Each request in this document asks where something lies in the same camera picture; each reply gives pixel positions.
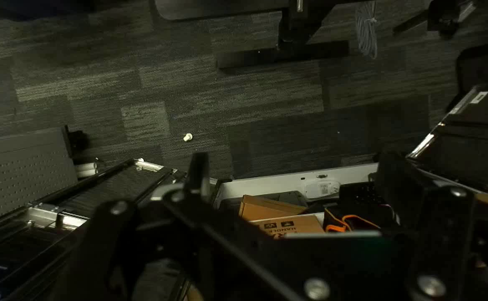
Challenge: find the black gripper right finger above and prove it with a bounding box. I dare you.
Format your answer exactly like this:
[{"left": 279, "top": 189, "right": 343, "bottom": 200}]
[{"left": 405, "top": 182, "right": 480, "bottom": 301}]

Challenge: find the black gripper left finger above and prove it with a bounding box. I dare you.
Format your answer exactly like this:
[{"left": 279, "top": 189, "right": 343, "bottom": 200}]
[{"left": 59, "top": 197, "right": 146, "bottom": 301}]

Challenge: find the orange cardboard box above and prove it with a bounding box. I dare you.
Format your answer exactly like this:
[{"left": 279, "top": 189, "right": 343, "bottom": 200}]
[{"left": 236, "top": 194, "right": 328, "bottom": 242}]

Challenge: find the black server rack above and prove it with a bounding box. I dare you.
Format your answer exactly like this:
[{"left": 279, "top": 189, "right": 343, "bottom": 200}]
[{"left": 0, "top": 157, "right": 174, "bottom": 301}]

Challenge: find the black equipment case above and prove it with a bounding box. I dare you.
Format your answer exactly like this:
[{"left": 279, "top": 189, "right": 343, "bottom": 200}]
[{"left": 406, "top": 82, "right": 488, "bottom": 194}]

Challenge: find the black chair base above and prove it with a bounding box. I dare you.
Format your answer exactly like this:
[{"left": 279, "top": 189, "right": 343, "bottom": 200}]
[{"left": 393, "top": 0, "right": 480, "bottom": 40}]

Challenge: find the orange cable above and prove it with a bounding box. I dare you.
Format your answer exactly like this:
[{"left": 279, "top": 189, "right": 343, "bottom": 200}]
[{"left": 323, "top": 212, "right": 381, "bottom": 234}]

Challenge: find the white hanging cable bundle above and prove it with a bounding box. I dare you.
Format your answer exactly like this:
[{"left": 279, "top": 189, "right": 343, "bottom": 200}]
[{"left": 355, "top": 1, "right": 381, "bottom": 62}]

